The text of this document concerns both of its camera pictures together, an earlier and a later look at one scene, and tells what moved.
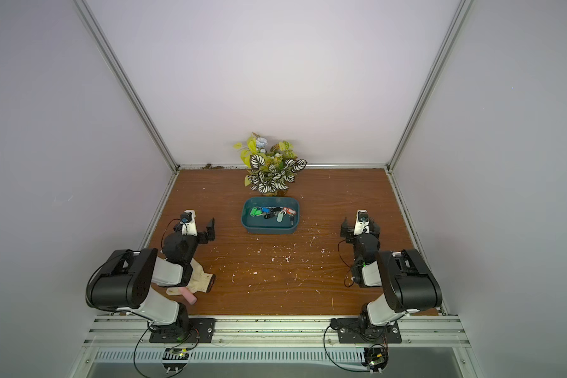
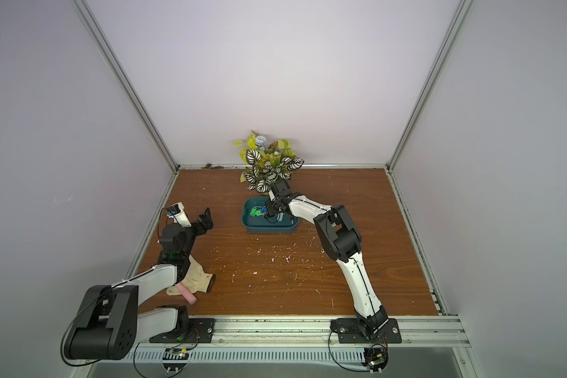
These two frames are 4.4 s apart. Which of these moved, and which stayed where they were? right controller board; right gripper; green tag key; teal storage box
Moved: right gripper
Stayed: right controller board; green tag key; teal storage box
